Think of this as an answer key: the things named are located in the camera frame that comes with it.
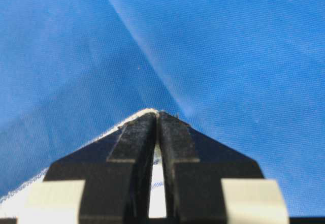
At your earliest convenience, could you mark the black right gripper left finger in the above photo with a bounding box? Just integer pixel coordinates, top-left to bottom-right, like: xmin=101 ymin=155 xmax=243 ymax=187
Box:
xmin=18 ymin=113 xmax=156 ymax=223

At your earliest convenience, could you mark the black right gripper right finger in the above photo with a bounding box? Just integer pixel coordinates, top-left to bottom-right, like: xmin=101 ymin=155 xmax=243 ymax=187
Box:
xmin=158 ymin=112 xmax=289 ymax=223

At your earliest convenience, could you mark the blue table cloth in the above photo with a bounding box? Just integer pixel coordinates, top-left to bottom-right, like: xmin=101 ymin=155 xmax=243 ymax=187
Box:
xmin=1 ymin=0 xmax=324 ymax=216

